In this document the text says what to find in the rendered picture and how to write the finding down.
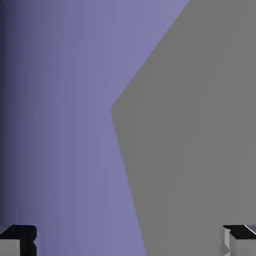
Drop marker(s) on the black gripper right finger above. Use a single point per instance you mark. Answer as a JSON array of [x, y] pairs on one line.
[[241, 234]]

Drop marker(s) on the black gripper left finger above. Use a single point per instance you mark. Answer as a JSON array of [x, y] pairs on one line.
[[22, 234]]

